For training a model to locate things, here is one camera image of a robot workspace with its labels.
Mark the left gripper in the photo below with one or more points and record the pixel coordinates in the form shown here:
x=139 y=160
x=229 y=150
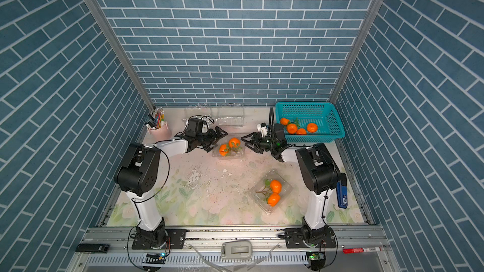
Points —
x=213 y=137

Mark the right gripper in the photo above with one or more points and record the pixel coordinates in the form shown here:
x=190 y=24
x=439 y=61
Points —
x=258 y=147

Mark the orange container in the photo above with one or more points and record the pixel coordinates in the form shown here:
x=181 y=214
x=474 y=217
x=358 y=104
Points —
x=276 y=186
x=273 y=199
x=312 y=128
x=234 y=143
x=301 y=131
x=224 y=150
x=284 y=121

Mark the orange back container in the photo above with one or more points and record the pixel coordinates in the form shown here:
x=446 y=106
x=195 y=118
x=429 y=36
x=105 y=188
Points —
x=301 y=131
x=312 y=128

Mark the teal plastic basket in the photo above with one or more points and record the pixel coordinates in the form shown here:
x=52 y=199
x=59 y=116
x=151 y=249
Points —
x=325 y=115

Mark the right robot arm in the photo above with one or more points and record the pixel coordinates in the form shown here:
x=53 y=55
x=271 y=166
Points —
x=320 y=174

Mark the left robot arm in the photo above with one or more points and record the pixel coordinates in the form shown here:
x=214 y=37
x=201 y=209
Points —
x=138 y=174

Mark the orange front container upper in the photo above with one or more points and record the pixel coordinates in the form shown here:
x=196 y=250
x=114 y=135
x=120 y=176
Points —
x=276 y=186

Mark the clear clamshell container front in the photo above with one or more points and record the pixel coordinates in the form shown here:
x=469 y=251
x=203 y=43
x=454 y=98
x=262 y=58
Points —
x=261 y=191

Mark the pink pen cup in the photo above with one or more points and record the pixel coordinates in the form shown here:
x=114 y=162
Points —
x=160 y=134

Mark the orange front container lower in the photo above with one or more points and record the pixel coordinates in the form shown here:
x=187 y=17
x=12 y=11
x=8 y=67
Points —
x=273 y=199

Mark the pens in cup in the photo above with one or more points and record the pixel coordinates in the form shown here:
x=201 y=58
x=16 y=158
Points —
x=155 y=119

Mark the blue stapler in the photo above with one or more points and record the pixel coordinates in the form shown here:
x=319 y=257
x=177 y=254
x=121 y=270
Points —
x=342 y=194

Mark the red marker pen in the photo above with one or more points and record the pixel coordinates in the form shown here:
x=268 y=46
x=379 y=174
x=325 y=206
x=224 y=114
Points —
x=361 y=250

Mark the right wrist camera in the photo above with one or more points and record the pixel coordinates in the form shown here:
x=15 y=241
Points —
x=264 y=129

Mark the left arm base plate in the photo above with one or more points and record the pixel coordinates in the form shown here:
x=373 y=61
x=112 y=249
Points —
x=159 y=239

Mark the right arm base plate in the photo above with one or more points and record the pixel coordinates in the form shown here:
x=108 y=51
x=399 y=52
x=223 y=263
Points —
x=305 y=237

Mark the black device on rail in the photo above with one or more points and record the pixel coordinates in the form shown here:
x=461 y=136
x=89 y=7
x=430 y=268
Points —
x=92 y=248

